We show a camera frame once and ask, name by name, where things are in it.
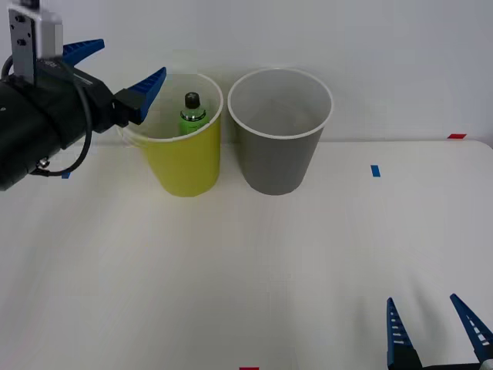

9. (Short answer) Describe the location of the green label plastic bottle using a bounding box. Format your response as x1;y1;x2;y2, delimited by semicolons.
179;92;209;136

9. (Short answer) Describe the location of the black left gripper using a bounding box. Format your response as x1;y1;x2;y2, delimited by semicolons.
22;38;168;150

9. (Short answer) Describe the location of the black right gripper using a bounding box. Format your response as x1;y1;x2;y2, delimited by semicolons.
386;293;493;370

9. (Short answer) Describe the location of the yellow-green plastic waste bin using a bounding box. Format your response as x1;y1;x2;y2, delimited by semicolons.
115;72;224;198

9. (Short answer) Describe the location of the grey plastic waste bin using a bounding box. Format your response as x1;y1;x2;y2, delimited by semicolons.
226;67;334;197

